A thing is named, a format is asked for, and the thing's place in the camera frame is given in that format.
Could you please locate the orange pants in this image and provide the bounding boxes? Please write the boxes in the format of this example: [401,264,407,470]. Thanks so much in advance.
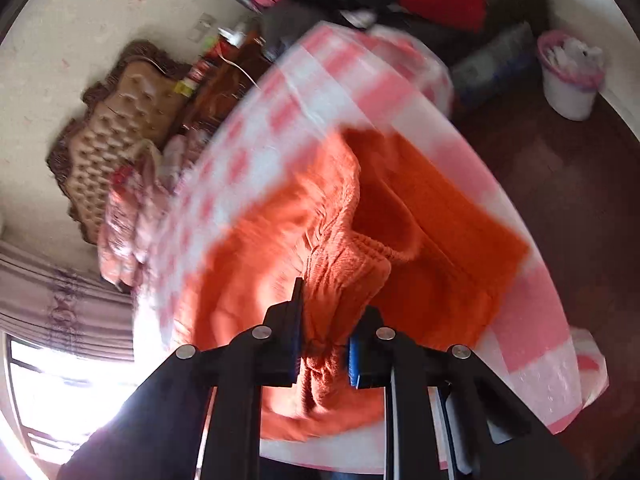
[175,129,529,441]

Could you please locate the folded floral quilt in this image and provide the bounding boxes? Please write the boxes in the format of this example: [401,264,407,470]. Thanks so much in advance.
[98,134,208,289]

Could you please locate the pink striped curtain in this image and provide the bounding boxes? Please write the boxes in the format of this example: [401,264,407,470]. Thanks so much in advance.
[1,242,134,362]

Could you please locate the pink checkered plastic sheet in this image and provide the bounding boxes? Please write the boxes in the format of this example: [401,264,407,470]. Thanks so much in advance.
[134,25,608,474]

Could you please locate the tufted tan headboard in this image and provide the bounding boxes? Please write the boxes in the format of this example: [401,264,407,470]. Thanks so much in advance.
[46,40,190,245]

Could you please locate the dark wooden nightstand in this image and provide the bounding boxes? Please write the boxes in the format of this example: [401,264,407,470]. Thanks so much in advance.
[174,28,271,133]

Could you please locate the white trash bin pink liner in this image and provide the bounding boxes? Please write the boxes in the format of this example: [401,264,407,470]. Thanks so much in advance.
[537,30,605,122]

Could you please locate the white charger cable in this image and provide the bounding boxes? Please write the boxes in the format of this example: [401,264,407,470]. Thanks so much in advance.
[217,52,263,90]

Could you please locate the wall power outlet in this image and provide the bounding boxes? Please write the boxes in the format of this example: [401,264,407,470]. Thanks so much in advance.
[186,13,216,44]

